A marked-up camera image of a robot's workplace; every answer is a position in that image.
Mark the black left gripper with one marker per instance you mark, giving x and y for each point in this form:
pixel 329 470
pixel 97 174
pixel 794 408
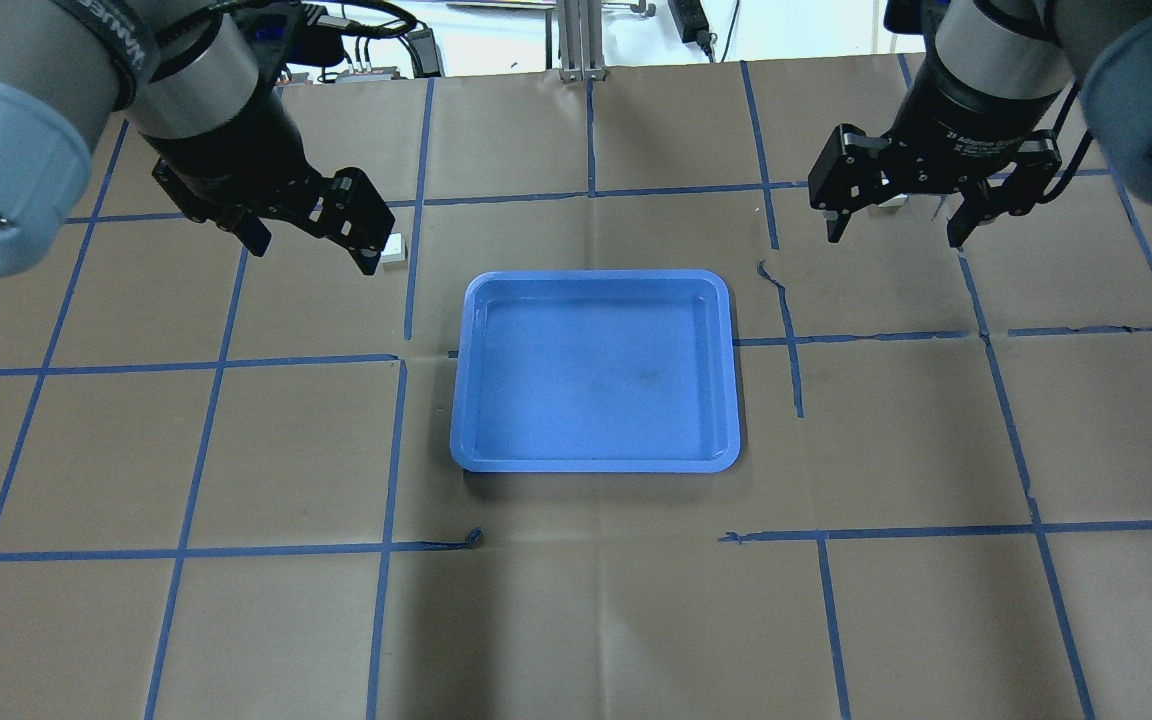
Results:
pixel 228 150

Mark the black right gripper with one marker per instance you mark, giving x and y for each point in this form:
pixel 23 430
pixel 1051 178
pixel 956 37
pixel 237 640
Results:
pixel 966 122

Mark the white block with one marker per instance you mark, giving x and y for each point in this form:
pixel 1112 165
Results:
pixel 896 201
pixel 396 251

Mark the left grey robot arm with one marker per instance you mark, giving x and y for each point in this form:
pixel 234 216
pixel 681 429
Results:
pixel 196 80

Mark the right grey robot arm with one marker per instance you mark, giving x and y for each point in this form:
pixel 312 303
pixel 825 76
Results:
pixel 1096 55

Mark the blue plastic tray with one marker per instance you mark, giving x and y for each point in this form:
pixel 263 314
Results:
pixel 597 371

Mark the brown paper table cover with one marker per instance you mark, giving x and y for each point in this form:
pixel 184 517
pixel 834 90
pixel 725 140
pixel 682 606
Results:
pixel 227 488

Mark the black power adapter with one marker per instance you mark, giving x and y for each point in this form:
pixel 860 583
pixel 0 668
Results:
pixel 692 26

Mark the aluminium frame post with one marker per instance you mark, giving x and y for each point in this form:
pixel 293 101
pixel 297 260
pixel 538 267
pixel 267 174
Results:
pixel 580 38

